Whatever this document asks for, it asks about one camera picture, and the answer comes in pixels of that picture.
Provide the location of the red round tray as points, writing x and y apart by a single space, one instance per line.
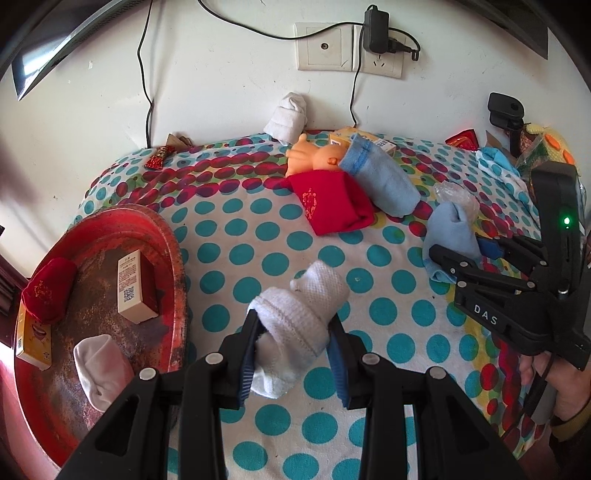
57 411

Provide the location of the red snack packet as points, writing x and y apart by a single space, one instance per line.
466 140

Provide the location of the orange rubber toy animal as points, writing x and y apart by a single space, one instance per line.
305 156

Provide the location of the yellow knitted duck toy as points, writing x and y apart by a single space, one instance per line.
549 143

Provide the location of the dark window frame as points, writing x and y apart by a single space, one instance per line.
62 27

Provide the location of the white box in tray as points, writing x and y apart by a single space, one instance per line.
136 294

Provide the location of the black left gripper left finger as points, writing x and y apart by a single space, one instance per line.
130 440

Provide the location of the grey blue short sock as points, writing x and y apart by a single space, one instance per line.
450 227

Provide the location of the grey blue long sock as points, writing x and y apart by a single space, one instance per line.
381 177

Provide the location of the polka dot white cloth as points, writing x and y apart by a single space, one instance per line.
495 163

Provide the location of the white wall socket plate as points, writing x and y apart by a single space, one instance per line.
338 50

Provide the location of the small red candy wrapper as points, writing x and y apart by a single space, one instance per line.
158 157

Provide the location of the white mesh sock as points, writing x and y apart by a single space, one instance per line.
296 327

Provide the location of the red sock in tray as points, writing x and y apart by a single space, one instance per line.
47 294

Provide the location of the clear plastic bundle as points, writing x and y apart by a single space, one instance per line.
450 192

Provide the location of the person right hand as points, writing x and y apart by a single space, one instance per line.
572 385

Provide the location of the yellow box in tray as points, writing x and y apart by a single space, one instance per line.
33 340

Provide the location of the polka dot bed sheet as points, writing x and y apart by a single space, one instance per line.
238 235

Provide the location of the black power adapter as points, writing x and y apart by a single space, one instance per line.
376 26

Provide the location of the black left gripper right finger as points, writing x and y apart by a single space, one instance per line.
453 438

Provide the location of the red sock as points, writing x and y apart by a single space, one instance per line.
333 202
47 294

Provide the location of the white sock by wall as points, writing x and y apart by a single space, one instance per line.
288 119

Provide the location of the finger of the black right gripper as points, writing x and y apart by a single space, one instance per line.
465 270
517 250

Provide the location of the black phone holder clamp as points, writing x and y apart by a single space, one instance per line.
507 113

